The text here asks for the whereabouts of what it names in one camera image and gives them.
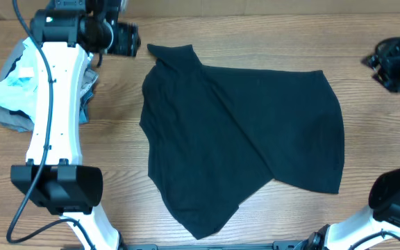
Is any light blue folded t-shirt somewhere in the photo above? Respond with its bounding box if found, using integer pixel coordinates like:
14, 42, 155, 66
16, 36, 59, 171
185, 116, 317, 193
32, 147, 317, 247
0, 38, 91, 123

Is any grey folded shirt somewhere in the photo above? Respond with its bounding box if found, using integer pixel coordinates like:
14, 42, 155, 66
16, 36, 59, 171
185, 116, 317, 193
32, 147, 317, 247
0, 40, 99, 133

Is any black t-shirt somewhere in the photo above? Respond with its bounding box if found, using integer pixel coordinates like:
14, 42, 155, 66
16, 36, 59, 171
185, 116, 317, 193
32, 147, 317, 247
140, 44, 344, 239

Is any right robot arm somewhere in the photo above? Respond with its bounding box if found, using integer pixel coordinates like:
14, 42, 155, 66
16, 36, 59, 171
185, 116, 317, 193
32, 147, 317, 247
286, 37, 400, 250

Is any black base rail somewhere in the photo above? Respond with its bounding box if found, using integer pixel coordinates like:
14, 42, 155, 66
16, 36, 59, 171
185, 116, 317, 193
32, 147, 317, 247
126, 240, 305, 250

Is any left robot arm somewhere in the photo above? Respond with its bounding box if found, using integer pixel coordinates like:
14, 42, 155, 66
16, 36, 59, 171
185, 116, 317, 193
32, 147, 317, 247
10, 0, 141, 249

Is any dark blue folded shirt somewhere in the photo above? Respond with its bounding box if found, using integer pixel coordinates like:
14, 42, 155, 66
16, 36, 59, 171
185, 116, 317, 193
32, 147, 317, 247
79, 90, 94, 124

